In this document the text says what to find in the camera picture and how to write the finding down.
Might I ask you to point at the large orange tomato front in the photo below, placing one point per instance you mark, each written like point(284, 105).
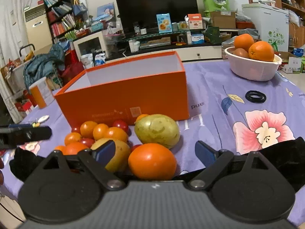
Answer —
point(152, 161)

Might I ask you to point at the person's hand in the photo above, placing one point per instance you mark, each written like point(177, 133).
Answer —
point(1, 173)

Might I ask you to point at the large orange tomato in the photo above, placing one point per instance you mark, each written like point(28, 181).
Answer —
point(152, 161)
point(74, 148)

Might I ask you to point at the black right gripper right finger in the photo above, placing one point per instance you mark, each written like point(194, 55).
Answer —
point(247, 188)

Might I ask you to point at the red white carton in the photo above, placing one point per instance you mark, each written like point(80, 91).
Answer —
point(195, 21)

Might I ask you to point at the brown fruit in basket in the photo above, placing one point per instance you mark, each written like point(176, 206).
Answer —
point(241, 53)

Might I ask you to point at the orange in basket top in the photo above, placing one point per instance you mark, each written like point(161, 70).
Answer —
point(243, 41)

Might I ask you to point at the green mango fruit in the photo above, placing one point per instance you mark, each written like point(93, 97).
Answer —
point(157, 128)

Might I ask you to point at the cardboard box brown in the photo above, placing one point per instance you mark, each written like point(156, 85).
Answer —
point(223, 19)

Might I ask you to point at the blue snack packet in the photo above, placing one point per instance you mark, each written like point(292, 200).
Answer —
point(164, 23)

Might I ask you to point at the black GenRobot device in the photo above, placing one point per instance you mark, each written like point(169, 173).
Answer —
point(11, 137)

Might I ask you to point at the orange white canister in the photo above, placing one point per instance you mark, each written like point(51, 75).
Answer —
point(41, 93)

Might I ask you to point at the white plastic basket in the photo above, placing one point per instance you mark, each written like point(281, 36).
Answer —
point(254, 70)

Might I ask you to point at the orange in basket right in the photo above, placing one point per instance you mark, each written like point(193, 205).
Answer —
point(261, 51)

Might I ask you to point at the purple floral tablecloth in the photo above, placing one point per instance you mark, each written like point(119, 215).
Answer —
point(225, 112)

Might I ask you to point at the orange in basket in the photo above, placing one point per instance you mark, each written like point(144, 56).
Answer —
point(243, 41)
point(261, 51)

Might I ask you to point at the orange cardboard box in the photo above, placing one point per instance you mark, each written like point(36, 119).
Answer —
point(125, 89)

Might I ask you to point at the white freezer chest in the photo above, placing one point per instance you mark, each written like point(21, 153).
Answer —
point(272, 24)

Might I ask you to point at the teal jacket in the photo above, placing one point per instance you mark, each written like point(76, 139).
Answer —
point(44, 65)

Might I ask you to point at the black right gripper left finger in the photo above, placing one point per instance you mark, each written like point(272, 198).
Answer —
point(63, 188)

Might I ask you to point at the yellow potato-like fruit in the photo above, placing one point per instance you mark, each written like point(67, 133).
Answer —
point(120, 157)

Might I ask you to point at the large orange tomato left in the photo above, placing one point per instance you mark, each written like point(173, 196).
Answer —
point(74, 148)

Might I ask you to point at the black television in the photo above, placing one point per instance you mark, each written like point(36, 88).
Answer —
point(144, 12)

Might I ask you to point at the wooden bookshelf right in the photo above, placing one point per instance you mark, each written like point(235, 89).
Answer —
point(295, 9)

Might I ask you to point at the white oval tag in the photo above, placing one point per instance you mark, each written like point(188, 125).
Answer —
point(43, 119)

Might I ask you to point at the small red cherry tomato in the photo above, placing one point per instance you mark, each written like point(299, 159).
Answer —
point(76, 129)
point(122, 125)

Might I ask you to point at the small orange tomato behind mango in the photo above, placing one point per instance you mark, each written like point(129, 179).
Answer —
point(140, 117)

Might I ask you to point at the white microwave cabinet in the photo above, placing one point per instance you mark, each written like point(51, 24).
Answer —
point(90, 43)

